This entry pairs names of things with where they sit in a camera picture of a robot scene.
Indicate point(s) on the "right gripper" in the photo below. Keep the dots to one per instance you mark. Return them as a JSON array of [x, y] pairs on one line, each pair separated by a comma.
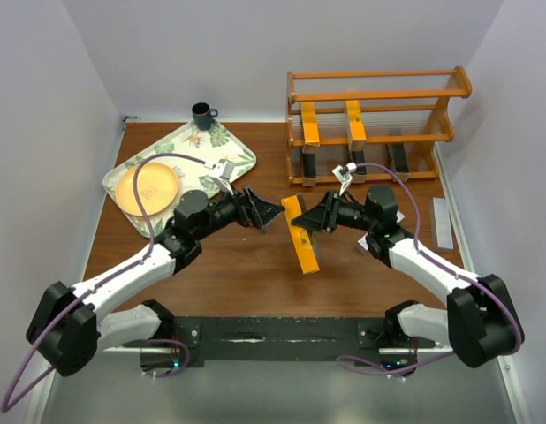
[[324, 216]]

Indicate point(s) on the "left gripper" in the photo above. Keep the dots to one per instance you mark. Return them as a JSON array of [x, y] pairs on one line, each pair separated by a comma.
[[255, 211]]

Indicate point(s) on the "white yellow toothpaste box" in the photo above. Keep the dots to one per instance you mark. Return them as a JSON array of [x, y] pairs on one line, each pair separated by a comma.
[[302, 239]]

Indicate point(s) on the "silver toothpaste box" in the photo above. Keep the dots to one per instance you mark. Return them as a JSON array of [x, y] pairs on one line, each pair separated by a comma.
[[264, 228], [442, 232], [362, 244]]

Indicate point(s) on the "black toothpaste box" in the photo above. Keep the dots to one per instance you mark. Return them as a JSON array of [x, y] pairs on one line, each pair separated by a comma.
[[308, 158], [358, 157], [397, 155]]

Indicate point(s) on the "white R.O toothpaste box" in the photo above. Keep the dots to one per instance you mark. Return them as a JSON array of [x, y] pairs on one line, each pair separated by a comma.
[[309, 125]]

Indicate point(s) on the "orange toothpaste box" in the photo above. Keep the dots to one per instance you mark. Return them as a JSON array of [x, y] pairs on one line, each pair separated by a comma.
[[356, 133]]

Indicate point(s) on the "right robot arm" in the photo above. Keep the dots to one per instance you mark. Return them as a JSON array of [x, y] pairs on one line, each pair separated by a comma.
[[478, 322]]

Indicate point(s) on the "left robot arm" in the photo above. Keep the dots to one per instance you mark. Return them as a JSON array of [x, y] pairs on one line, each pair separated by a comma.
[[66, 324]]

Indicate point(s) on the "wooden shelf rack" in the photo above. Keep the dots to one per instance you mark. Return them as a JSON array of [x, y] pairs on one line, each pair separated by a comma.
[[405, 106]]

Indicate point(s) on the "leaf-patterned tray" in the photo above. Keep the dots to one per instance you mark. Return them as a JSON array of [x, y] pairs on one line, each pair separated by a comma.
[[211, 146]]

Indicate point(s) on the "yellow plate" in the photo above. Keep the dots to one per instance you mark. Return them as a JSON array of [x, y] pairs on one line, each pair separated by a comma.
[[158, 186]]

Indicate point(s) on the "dark blue mug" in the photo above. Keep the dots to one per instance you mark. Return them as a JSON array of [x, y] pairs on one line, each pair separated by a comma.
[[203, 115]]

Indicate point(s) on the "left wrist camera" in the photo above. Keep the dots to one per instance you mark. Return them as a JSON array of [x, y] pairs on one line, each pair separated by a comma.
[[221, 175]]

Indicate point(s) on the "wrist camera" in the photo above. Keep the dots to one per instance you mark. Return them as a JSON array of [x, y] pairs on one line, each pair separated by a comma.
[[221, 175], [344, 175]]

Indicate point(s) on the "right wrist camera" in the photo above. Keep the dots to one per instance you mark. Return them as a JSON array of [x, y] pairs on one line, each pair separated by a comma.
[[344, 175]]

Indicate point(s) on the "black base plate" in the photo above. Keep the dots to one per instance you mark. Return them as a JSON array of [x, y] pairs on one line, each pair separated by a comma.
[[285, 339]]

